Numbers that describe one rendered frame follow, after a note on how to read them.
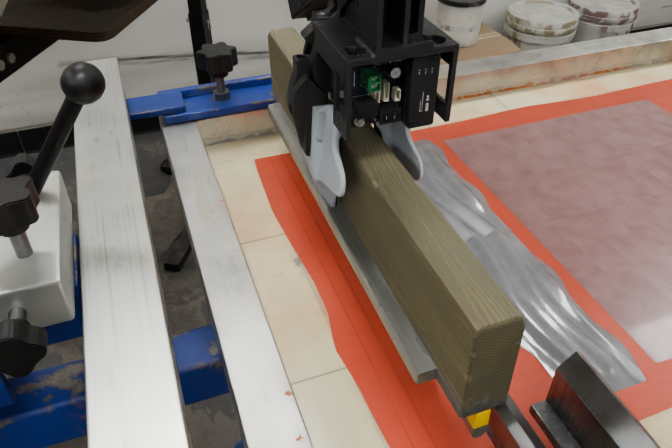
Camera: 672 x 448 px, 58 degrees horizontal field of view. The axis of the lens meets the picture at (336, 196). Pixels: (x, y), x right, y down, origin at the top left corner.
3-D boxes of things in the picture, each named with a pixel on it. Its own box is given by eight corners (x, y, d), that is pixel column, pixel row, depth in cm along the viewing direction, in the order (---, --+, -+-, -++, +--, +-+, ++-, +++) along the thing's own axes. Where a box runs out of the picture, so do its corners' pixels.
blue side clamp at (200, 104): (391, 102, 83) (394, 53, 78) (407, 119, 79) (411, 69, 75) (166, 142, 74) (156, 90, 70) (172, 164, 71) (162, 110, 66)
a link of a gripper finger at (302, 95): (287, 157, 43) (301, 38, 39) (281, 146, 45) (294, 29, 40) (348, 153, 45) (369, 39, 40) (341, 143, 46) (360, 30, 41)
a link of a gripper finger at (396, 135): (402, 230, 45) (393, 128, 40) (371, 186, 50) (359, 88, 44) (440, 217, 46) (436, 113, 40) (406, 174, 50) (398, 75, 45)
